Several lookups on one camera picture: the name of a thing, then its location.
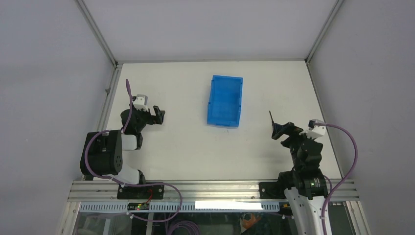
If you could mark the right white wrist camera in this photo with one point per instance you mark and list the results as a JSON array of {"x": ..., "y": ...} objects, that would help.
[{"x": 314, "y": 131}]

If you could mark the aluminium frame post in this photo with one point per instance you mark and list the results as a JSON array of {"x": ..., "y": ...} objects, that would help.
[
  {"x": 316, "y": 45},
  {"x": 115, "y": 65}
]

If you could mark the right aluminium frame post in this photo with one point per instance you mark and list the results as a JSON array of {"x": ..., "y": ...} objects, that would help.
[{"x": 316, "y": 45}]

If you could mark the blue plastic bin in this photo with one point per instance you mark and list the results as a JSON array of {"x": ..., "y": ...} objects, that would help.
[{"x": 225, "y": 101}]

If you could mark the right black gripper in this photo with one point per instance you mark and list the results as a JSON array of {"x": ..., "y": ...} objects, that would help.
[{"x": 294, "y": 133}]

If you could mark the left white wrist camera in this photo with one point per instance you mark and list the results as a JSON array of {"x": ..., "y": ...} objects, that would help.
[{"x": 140, "y": 102}]

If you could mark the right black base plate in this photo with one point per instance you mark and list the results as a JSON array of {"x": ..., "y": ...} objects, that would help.
[{"x": 271, "y": 190}]

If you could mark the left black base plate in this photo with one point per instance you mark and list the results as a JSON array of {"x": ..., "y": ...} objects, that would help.
[{"x": 140, "y": 193}]

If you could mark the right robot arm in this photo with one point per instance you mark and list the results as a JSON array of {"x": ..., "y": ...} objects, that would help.
[{"x": 304, "y": 186}]

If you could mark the small green circuit board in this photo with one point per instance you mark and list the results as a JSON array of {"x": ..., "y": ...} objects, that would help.
[{"x": 138, "y": 206}]

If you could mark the left aluminium frame post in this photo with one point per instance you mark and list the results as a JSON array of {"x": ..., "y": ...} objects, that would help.
[{"x": 115, "y": 65}]

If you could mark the aluminium front rail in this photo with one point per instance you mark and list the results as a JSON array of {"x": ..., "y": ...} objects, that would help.
[{"x": 174, "y": 191}]

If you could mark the white slotted cable duct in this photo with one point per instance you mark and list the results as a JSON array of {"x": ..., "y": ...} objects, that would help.
[{"x": 171, "y": 207}]

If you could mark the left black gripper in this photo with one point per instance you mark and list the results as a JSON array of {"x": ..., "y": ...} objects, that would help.
[{"x": 152, "y": 119}]

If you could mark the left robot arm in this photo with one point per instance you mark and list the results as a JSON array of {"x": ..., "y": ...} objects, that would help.
[{"x": 102, "y": 156}]

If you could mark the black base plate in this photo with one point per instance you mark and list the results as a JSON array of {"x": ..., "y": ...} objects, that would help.
[
  {"x": 140, "y": 193},
  {"x": 271, "y": 190}
]

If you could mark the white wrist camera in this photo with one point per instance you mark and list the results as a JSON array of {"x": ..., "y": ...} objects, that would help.
[
  {"x": 314, "y": 131},
  {"x": 140, "y": 102}
]

